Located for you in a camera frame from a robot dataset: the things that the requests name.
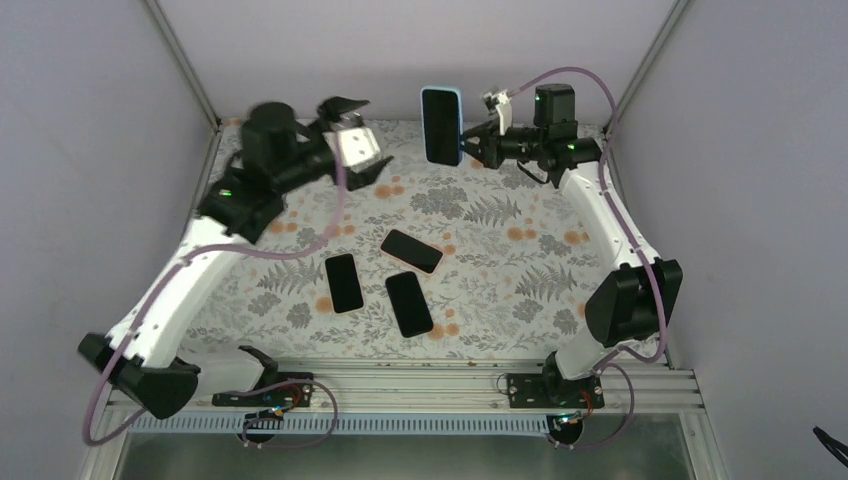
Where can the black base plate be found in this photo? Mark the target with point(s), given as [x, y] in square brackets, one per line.
[537, 391]
[281, 397]

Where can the phone in peach case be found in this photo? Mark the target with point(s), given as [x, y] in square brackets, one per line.
[344, 284]

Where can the black object at corner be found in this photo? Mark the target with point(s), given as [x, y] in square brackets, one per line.
[836, 448]

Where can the black phone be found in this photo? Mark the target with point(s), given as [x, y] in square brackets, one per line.
[409, 304]

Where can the phone in pink case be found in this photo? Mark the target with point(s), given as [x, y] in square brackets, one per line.
[411, 251]

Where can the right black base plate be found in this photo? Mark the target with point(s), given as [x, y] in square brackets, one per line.
[537, 391]

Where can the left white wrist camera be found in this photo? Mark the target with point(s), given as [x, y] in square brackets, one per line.
[358, 148]

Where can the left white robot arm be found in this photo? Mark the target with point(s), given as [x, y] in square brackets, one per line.
[278, 154]

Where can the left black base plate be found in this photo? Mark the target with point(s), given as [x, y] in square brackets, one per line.
[281, 397]

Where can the perforated cable duct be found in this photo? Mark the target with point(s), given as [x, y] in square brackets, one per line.
[350, 424]

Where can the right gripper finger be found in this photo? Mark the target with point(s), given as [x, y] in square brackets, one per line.
[475, 153]
[472, 135]

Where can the aluminium rail frame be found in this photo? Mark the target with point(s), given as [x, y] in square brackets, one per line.
[476, 387]

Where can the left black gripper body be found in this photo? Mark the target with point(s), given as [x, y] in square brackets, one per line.
[323, 127]

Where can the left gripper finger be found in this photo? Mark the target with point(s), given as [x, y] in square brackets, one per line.
[334, 109]
[366, 173]

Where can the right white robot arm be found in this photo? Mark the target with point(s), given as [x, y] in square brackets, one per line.
[635, 300]

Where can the floral patterned mat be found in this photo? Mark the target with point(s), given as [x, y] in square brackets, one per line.
[517, 272]

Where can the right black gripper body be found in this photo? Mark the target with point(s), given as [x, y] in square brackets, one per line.
[496, 156]

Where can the light blue phone case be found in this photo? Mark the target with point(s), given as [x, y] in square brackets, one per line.
[442, 89]

